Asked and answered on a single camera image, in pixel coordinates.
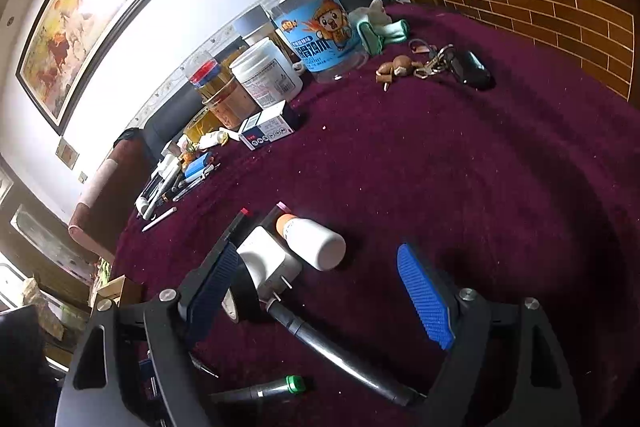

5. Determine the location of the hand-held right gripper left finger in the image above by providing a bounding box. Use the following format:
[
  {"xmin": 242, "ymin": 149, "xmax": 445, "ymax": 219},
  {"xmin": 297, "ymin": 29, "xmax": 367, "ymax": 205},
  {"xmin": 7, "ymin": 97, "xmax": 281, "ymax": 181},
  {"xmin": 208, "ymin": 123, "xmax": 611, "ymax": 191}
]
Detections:
[{"xmin": 55, "ymin": 239, "xmax": 241, "ymax": 427}]

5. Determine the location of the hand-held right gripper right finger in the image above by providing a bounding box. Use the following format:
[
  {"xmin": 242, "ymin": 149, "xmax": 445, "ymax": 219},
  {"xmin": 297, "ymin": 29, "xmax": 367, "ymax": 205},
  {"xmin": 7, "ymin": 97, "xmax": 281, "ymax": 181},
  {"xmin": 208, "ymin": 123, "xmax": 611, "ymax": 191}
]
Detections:
[{"xmin": 396, "ymin": 243, "xmax": 583, "ymax": 427}]

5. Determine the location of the white power adapter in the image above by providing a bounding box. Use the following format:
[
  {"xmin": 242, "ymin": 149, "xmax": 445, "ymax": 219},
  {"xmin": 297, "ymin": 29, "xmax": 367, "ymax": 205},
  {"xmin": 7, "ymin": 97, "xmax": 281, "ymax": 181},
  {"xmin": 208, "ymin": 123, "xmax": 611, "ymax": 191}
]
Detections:
[{"xmin": 236, "ymin": 227, "xmax": 302, "ymax": 305}]

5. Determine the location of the cardboard box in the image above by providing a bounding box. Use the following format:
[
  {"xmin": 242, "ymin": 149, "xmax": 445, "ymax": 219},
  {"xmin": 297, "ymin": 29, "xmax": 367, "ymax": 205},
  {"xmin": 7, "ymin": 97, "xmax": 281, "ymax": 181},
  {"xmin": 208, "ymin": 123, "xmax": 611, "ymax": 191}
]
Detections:
[{"xmin": 90, "ymin": 274, "xmax": 147, "ymax": 308}]

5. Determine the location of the white bottle with orange cap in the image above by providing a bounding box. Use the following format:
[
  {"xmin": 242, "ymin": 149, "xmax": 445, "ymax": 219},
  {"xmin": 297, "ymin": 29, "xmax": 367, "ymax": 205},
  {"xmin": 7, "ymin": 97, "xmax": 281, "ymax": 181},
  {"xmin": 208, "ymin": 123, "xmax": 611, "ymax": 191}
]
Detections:
[{"xmin": 276, "ymin": 213, "xmax": 347, "ymax": 272}]

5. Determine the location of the black tape roll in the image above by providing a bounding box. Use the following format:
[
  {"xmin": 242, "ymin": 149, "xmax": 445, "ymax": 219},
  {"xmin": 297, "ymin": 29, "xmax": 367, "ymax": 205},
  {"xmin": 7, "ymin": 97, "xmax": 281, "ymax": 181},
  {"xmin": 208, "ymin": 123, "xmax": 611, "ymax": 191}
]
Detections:
[{"xmin": 220, "ymin": 254, "xmax": 262, "ymax": 324}]

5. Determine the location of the black marker with red cap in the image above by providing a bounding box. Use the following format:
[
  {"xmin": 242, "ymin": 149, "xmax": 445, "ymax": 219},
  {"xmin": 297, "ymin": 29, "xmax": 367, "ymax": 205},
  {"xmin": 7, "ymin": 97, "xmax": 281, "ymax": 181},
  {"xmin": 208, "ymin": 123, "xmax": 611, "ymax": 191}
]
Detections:
[{"xmin": 222, "ymin": 208, "xmax": 251, "ymax": 253}]

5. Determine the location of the thin black pen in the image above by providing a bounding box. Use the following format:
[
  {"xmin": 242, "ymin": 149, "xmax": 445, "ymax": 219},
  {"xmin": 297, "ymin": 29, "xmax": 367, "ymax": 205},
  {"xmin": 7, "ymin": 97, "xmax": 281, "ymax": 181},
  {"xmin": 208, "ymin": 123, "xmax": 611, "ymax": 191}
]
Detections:
[{"xmin": 190, "ymin": 354, "xmax": 220, "ymax": 379}]

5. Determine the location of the pale pink pen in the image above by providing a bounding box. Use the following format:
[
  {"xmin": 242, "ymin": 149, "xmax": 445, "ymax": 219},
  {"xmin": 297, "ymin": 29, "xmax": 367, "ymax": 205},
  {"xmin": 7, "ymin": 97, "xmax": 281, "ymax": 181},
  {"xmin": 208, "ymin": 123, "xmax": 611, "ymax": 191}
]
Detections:
[{"xmin": 141, "ymin": 206, "xmax": 178, "ymax": 233}]

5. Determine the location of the black marker with pink cap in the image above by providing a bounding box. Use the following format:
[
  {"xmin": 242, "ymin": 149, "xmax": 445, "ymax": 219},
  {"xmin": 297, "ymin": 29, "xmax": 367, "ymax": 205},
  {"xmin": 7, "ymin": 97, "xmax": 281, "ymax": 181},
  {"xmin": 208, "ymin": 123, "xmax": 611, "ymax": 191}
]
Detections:
[{"xmin": 252, "ymin": 202, "xmax": 287, "ymax": 238}]

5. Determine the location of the thick black marker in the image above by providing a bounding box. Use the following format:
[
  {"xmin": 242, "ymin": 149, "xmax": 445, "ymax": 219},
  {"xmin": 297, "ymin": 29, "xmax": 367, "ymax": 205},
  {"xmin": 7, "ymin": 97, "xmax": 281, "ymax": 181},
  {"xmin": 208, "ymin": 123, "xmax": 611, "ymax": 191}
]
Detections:
[{"xmin": 267, "ymin": 297, "xmax": 427, "ymax": 408}]

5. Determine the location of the black pen with green cap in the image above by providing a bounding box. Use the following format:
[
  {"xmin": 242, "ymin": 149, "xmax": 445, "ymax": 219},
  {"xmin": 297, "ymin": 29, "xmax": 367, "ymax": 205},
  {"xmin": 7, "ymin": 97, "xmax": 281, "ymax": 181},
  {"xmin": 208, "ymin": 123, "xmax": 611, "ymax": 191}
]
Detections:
[{"xmin": 210, "ymin": 374, "xmax": 309, "ymax": 404}]

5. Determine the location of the pile of green white packets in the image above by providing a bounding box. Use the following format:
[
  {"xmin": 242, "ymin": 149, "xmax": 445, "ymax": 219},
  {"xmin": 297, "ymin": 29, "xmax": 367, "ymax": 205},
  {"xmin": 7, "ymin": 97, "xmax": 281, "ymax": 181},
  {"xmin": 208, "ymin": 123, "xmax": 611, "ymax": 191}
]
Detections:
[{"xmin": 95, "ymin": 257, "xmax": 114, "ymax": 288}]

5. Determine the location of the pile of pens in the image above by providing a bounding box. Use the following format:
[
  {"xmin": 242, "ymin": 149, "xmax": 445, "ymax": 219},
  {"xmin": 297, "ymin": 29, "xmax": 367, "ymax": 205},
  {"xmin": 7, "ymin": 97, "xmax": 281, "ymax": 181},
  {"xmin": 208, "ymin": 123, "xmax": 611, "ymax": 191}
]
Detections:
[{"xmin": 135, "ymin": 147, "xmax": 223, "ymax": 222}]

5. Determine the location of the maroon tablecloth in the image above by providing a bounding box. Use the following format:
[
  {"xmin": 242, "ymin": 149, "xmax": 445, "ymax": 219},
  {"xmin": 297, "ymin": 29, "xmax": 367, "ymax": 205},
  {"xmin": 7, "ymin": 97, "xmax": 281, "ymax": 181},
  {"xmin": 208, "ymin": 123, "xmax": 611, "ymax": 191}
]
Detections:
[{"xmin": 114, "ymin": 2, "xmax": 640, "ymax": 427}]

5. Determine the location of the red armchair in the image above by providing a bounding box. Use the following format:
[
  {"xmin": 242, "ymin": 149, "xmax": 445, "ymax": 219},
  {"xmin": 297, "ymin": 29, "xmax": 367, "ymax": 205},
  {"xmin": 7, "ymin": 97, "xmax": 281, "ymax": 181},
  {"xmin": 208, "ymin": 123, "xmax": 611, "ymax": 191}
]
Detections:
[{"xmin": 68, "ymin": 134, "xmax": 151, "ymax": 260}]

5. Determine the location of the white tube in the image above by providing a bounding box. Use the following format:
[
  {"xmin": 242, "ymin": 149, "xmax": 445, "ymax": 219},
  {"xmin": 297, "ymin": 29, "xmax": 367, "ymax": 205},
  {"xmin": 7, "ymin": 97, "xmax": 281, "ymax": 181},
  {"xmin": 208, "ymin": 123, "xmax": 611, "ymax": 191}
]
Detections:
[{"xmin": 199, "ymin": 130, "xmax": 230, "ymax": 148}]

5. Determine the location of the yellow tape roll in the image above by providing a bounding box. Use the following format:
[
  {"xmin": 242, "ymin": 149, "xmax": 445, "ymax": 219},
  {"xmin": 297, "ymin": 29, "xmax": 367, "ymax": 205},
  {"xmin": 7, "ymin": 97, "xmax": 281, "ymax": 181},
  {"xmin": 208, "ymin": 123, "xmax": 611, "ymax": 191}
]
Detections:
[{"xmin": 184, "ymin": 107, "xmax": 221, "ymax": 142}]

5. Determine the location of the patterned beige bag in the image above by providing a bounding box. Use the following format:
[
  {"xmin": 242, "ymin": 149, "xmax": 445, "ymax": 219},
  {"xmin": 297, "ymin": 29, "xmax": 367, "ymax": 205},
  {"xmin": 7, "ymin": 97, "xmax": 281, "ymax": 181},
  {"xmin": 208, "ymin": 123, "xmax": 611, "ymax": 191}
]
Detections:
[{"xmin": 22, "ymin": 277, "xmax": 66, "ymax": 340}]

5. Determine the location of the small white carton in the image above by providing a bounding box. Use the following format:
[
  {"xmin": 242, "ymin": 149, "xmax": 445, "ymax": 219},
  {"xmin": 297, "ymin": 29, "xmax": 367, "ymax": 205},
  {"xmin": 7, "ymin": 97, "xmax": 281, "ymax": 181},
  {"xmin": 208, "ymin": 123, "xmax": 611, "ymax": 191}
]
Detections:
[{"xmin": 237, "ymin": 102, "xmax": 301, "ymax": 151}]

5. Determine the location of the black bag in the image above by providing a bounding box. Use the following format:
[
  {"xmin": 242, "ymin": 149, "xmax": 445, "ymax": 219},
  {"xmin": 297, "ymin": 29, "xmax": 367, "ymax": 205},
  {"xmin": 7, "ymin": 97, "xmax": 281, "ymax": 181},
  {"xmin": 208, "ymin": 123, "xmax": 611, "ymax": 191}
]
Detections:
[{"xmin": 114, "ymin": 128, "xmax": 147, "ymax": 148}]

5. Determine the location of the clear jar with amber contents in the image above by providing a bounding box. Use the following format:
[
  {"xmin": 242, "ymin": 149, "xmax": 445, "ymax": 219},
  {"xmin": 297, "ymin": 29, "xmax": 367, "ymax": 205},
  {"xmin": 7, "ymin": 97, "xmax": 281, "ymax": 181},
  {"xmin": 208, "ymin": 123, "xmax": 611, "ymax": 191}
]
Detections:
[{"xmin": 182, "ymin": 51, "xmax": 261, "ymax": 131}]

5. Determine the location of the wooden framed window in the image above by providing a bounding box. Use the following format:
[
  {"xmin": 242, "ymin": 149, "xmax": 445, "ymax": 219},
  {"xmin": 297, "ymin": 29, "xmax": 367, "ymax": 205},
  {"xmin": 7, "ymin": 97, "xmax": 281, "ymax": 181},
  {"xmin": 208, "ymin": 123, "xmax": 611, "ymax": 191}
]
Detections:
[{"xmin": 0, "ymin": 154, "xmax": 106, "ymax": 308}]

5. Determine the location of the white plastic jar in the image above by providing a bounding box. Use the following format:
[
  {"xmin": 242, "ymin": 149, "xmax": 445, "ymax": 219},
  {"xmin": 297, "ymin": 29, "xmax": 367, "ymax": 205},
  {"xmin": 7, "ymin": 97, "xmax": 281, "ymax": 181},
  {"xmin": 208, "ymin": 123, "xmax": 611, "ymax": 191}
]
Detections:
[{"xmin": 230, "ymin": 38, "xmax": 305, "ymax": 110}]

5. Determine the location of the black key case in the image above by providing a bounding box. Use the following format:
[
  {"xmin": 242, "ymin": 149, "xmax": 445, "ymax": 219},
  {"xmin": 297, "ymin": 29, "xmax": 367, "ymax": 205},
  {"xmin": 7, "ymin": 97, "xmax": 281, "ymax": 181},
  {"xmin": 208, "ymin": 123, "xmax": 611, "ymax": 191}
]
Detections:
[{"xmin": 451, "ymin": 49, "xmax": 495, "ymax": 91}]

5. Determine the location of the bunch of keys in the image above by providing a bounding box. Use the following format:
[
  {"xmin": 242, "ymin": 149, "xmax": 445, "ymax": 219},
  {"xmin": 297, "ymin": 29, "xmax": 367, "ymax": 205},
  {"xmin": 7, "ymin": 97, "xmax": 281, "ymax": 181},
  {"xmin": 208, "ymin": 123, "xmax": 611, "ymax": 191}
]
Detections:
[{"xmin": 409, "ymin": 39, "xmax": 457, "ymax": 80}]

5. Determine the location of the white and green plush toy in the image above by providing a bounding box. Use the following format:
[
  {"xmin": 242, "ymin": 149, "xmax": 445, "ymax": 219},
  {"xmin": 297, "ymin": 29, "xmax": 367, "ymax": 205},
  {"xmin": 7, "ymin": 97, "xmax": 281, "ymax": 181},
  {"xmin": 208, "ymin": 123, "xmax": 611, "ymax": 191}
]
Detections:
[{"xmin": 348, "ymin": 0, "xmax": 412, "ymax": 56}]

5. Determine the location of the large clear jar red lid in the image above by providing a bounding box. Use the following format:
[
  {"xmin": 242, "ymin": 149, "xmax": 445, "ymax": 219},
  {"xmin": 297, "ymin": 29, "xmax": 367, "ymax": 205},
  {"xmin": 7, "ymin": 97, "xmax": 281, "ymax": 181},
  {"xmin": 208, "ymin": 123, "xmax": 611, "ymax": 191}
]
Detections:
[{"xmin": 240, "ymin": 0, "xmax": 373, "ymax": 84}]

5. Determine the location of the wooden cabinet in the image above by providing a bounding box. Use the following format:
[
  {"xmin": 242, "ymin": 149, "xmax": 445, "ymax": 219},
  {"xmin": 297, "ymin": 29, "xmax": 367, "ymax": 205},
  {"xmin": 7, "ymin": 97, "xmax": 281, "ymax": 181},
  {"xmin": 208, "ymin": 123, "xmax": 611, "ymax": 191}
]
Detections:
[{"xmin": 357, "ymin": 0, "xmax": 636, "ymax": 102}]

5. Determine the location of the small framed wall picture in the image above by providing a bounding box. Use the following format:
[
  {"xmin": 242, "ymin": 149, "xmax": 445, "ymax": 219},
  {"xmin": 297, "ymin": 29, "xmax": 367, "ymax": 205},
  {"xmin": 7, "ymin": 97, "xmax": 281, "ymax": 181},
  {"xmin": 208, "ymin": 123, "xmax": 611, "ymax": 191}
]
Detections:
[{"xmin": 56, "ymin": 137, "xmax": 81, "ymax": 168}]

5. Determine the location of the wooden keychain figure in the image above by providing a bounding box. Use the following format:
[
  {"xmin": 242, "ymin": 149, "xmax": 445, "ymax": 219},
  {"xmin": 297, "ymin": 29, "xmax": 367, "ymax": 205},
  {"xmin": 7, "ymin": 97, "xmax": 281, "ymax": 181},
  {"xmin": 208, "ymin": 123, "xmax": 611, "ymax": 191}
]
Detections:
[{"xmin": 376, "ymin": 56, "xmax": 417, "ymax": 92}]

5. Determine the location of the framed wall painting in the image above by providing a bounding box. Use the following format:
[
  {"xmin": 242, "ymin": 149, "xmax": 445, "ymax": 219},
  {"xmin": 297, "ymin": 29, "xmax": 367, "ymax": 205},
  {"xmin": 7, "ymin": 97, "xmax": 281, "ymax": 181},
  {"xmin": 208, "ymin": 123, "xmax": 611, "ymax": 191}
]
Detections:
[{"xmin": 15, "ymin": 0, "xmax": 188, "ymax": 135}]

